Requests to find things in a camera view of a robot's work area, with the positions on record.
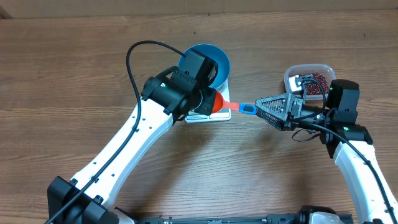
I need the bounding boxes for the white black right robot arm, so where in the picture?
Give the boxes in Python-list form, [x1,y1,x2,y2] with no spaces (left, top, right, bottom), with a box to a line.
[255,79,397,223]

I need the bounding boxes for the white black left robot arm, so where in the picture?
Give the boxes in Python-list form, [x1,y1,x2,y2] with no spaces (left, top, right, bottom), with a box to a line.
[47,47,221,224]

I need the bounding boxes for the teal bowl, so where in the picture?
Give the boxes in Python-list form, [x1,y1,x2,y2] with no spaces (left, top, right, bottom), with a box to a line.
[184,44,231,91]

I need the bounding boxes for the orange scoop with blue handle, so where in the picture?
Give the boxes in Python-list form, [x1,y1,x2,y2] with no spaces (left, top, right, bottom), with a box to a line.
[212,91,257,115]

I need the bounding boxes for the clear plastic container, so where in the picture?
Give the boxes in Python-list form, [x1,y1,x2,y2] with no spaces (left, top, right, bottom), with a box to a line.
[284,64,336,101]

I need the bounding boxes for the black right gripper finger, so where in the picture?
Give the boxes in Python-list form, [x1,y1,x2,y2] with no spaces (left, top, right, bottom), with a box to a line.
[257,108,284,131]
[255,93,287,113]

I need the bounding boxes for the red beans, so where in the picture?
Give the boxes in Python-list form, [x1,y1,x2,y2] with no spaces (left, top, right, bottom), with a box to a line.
[289,73,329,95]

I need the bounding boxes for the white kitchen scale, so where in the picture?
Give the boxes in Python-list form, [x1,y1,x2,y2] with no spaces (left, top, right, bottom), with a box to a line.
[184,78,232,124]

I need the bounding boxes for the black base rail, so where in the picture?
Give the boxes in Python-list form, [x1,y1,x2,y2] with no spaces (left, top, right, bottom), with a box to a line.
[114,205,354,224]

